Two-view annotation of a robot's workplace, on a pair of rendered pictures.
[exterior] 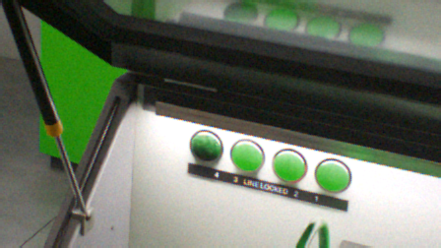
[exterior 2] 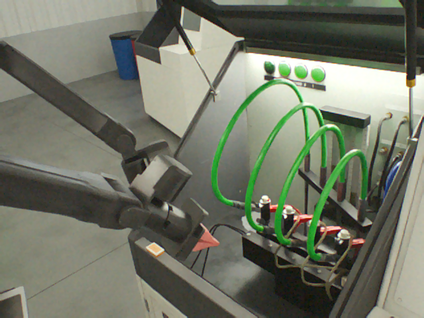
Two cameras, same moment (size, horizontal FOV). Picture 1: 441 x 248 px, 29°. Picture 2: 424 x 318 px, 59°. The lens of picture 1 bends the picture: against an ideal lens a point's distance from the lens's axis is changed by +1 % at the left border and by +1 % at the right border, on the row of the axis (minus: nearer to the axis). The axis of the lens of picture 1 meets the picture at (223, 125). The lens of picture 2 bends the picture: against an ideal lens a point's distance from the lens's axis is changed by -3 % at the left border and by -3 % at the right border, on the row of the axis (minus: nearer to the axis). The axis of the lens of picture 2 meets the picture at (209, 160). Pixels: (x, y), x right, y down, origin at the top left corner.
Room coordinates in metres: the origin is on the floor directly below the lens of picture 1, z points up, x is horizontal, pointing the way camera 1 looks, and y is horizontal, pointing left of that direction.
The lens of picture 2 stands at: (-0.08, -0.44, 1.69)
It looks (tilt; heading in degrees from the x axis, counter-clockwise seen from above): 27 degrees down; 32
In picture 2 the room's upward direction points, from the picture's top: 6 degrees counter-clockwise
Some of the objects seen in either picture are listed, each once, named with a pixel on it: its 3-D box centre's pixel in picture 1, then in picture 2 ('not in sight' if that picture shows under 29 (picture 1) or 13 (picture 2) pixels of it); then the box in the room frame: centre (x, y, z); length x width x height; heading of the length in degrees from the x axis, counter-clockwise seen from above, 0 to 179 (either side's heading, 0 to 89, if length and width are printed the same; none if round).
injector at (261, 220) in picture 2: not in sight; (263, 233); (0.74, -0.09, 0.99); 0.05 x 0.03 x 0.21; 163
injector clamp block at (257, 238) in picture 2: not in sight; (299, 272); (0.71, -0.20, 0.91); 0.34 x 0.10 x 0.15; 73
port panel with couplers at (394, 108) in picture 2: not in sight; (397, 154); (0.93, -0.40, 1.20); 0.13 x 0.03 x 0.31; 73
